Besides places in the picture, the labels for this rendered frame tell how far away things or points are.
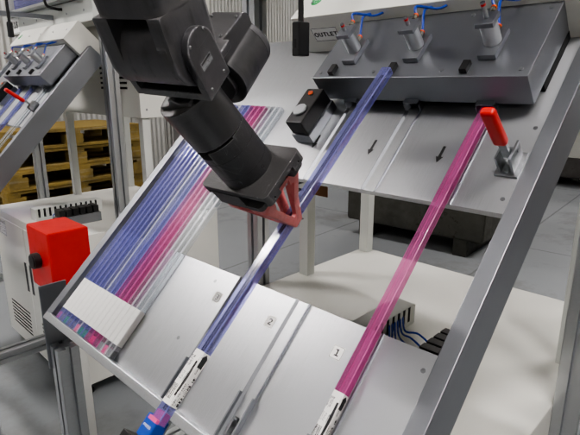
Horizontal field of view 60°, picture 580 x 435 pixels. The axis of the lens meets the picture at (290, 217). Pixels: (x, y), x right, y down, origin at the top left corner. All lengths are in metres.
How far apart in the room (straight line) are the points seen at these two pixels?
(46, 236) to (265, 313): 0.75
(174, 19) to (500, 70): 0.43
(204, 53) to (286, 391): 0.38
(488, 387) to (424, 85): 0.52
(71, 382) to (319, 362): 0.62
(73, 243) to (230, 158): 0.89
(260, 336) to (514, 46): 0.49
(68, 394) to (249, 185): 0.70
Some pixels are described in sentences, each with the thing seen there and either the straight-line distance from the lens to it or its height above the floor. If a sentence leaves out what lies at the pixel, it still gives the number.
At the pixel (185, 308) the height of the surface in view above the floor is 0.80.
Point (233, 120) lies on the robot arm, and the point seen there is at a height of 1.09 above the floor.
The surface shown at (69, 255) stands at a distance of 1.33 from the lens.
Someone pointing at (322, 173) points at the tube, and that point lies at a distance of 0.60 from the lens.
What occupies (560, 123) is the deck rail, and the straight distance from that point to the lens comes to 0.67.
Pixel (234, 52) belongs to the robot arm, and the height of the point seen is 1.15.
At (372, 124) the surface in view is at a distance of 0.79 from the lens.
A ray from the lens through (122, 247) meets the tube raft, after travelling 0.95.
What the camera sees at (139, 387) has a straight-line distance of 0.73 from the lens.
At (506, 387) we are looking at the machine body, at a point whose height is 0.62.
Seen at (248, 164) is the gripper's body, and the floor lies 1.04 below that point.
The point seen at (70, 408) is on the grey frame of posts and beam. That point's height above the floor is 0.52.
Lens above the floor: 1.12
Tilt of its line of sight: 15 degrees down
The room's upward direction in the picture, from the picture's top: straight up
